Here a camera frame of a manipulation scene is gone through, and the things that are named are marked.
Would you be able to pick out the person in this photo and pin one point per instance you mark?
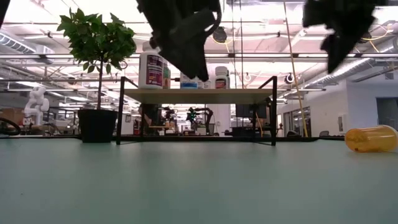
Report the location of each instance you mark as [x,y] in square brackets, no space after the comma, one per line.
[150,115]

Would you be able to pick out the clear jar flower label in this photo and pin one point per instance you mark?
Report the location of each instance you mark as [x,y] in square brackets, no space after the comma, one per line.
[167,79]

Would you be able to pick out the potted green plant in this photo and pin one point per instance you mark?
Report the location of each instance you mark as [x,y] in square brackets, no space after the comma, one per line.
[96,43]

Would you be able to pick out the white bottle purple label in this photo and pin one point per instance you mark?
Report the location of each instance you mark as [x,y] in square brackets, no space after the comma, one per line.
[147,71]

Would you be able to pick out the white Medicine 5 bottle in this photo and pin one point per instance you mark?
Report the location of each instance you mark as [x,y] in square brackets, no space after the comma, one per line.
[221,83]

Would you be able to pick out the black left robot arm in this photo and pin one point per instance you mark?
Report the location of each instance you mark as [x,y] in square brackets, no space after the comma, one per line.
[3,11]

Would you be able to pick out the orange pill vial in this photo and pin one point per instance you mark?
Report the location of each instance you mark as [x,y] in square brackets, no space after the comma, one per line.
[370,139]

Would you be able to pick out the black aluminium rig frame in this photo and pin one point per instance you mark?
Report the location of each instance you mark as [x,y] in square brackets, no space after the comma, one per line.
[311,139]

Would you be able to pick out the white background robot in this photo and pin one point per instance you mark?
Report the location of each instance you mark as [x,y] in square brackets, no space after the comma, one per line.
[36,104]

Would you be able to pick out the black monitor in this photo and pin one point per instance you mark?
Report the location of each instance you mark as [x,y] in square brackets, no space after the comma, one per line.
[248,111]

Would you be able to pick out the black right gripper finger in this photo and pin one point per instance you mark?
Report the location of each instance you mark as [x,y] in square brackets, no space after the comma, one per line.
[340,46]

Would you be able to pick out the silver ceiling air duct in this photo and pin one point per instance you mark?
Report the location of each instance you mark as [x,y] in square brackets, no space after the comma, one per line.
[351,73]
[15,45]

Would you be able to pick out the wooden shelf black legs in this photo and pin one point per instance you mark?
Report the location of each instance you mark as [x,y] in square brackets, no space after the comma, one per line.
[202,96]

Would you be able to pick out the green table mat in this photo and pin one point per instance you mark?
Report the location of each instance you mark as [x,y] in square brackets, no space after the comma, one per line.
[93,186]

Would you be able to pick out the black background robot arm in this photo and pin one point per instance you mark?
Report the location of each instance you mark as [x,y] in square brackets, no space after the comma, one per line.
[169,113]
[205,113]

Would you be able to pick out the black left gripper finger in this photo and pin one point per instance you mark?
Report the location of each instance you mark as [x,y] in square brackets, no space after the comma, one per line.
[186,57]
[199,25]

